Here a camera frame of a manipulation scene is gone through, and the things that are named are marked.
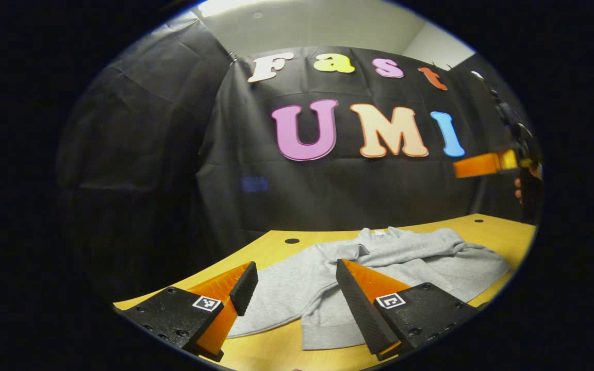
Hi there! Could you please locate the black backdrop cloth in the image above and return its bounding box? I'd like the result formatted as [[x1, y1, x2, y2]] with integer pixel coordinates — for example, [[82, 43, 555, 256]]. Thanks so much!
[[55, 10, 543, 305]]

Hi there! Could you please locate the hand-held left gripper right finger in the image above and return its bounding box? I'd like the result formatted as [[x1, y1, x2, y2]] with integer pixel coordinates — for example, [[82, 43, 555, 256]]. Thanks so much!
[[336, 259, 481, 361]]

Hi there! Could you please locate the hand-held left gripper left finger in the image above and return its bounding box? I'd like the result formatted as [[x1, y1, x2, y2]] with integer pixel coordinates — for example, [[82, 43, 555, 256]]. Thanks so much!
[[122, 261, 259, 362]]

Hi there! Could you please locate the grey sweatshirt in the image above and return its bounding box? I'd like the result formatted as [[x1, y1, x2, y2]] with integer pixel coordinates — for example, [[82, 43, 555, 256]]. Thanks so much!
[[227, 227, 513, 351]]

